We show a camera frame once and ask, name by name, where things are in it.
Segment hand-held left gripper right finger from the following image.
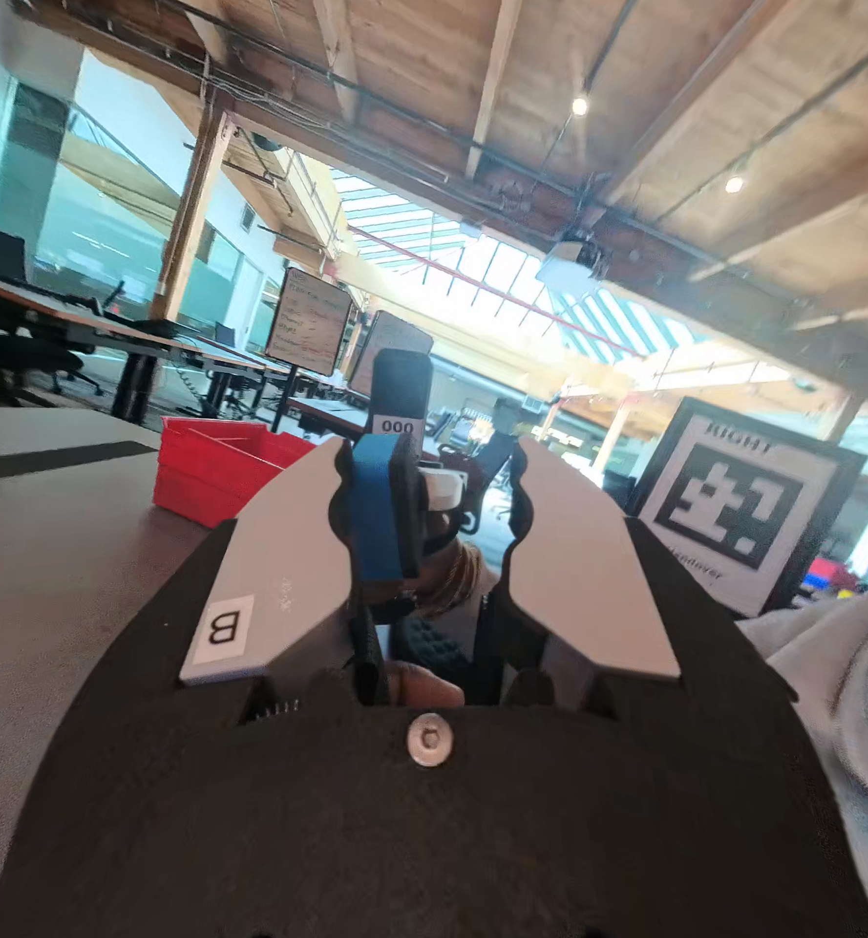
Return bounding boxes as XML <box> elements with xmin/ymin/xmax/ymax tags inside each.
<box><xmin>507</xmin><ymin>438</ymin><xmax>682</xmax><ymax>681</ymax></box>

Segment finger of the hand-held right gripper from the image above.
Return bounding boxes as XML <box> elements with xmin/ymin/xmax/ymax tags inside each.
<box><xmin>390</xmin><ymin>432</ymin><xmax>471</xmax><ymax>581</ymax></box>

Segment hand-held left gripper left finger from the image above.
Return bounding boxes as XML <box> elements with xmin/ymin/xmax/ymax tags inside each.
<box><xmin>179</xmin><ymin>438</ymin><xmax>358</xmax><ymax>686</ymax></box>

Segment light blue block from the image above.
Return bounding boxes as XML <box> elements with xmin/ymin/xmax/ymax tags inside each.
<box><xmin>349</xmin><ymin>432</ymin><xmax>405</xmax><ymax>585</ymax></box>

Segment red plastic bin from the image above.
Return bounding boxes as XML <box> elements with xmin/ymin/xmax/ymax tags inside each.
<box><xmin>151</xmin><ymin>415</ymin><xmax>319</xmax><ymax>530</ymax></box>

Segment person's left hand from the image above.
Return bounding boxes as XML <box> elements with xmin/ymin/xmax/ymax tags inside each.
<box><xmin>384</xmin><ymin>660</ymin><xmax>466</xmax><ymax>709</ymax></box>

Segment grey board on stand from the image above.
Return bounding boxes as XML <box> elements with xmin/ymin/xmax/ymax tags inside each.
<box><xmin>346</xmin><ymin>309</ymin><xmax>435</xmax><ymax>401</ymax></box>
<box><xmin>264</xmin><ymin>267</ymin><xmax>355</xmax><ymax>378</ymax></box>

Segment dark office chair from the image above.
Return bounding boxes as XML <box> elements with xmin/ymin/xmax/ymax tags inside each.
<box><xmin>469</xmin><ymin>431</ymin><xmax>517</xmax><ymax>515</ymax></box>

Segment black white marker sign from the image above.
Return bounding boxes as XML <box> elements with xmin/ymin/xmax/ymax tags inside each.
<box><xmin>623</xmin><ymin>396</ymin><xmax>868</xmax><ymax>618</ymax></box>

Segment white ceiling box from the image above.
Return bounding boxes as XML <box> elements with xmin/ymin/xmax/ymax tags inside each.
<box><xmin>535</xmin><ymin>236</ymin><xmax>605</xmax><ymax>296</ymax></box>

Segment black tape strip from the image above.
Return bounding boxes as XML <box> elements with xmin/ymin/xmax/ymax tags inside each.
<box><xmin>0</xmin><ymin>440</ymin><xmax>159</xmax><ymax>485</ymax></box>

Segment wooden pillar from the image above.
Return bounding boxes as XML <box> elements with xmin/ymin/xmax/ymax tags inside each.
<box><xmin>148</xmin><ymin>108</ymin><xmax>234</xmax><ymax>323</ymax></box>

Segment black office chair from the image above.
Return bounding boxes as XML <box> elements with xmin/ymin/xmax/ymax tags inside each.
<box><xmin>0</xmin><ymin>216</ymin><xmax>106</xmax><ymax>402</ymax></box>

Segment gold bracelets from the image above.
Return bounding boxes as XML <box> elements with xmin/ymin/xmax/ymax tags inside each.
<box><xmin>421</xmin><ymin>541</ymin><xmax>487</xmax><ymax>618</ymax></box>

